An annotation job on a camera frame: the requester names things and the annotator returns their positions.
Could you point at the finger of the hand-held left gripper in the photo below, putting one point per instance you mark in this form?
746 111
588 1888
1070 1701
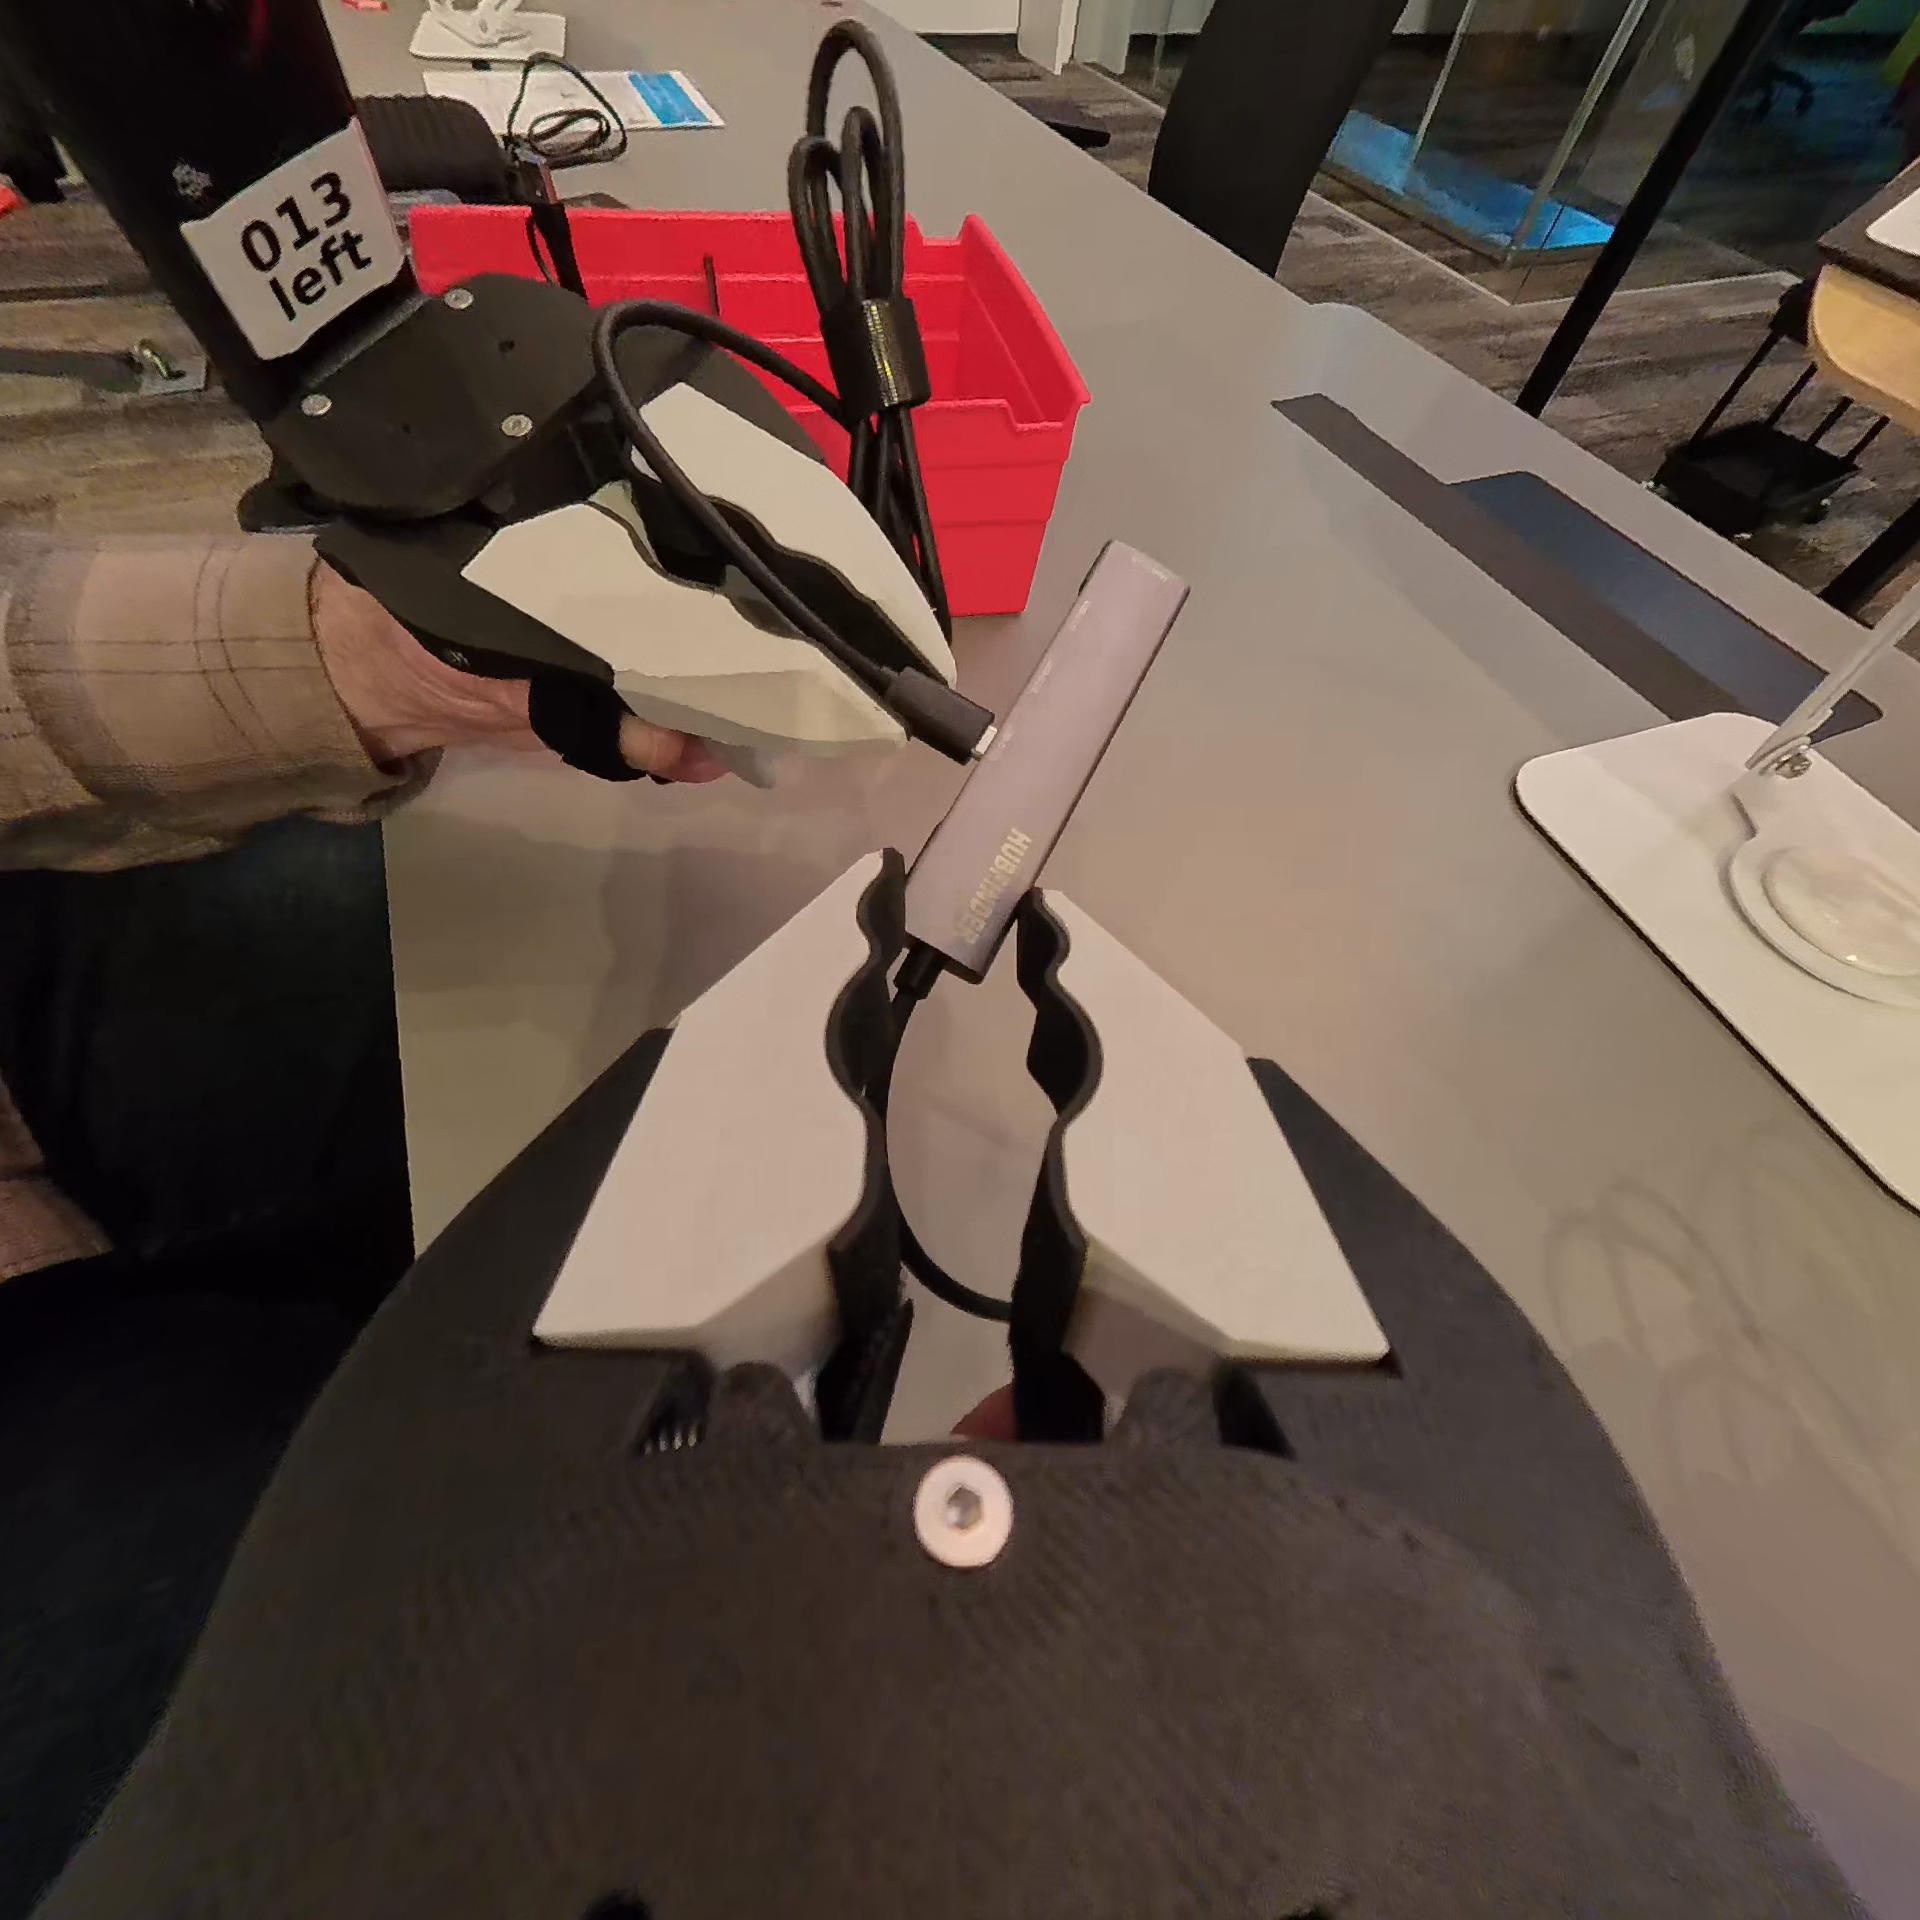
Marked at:
660 616
811 511

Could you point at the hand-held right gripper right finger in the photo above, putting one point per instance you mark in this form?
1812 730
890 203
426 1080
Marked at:
1200 1187

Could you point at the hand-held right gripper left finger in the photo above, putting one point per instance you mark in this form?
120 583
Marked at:
706 1187

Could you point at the red plastic bin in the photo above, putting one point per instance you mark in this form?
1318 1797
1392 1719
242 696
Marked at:
1020 392

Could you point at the dark USB hub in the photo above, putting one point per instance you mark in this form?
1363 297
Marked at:
1052 751

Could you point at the person's left hand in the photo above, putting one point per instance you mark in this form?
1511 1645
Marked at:
420 675

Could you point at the blue printed leaflet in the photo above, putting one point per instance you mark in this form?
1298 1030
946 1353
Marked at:
602 96

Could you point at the person's dark trouser leg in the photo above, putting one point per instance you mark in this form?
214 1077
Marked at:
182 1200

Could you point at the white stand base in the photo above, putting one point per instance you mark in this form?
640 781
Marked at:
1681 872

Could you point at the black office chair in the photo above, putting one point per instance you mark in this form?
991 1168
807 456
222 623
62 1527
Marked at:
1260 106

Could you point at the black utility cart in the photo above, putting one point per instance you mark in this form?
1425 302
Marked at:
1772 481

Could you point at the wooden display board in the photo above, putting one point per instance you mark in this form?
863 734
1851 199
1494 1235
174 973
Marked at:
1867 333

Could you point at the black metal post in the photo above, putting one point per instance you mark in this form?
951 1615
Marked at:
1667 194

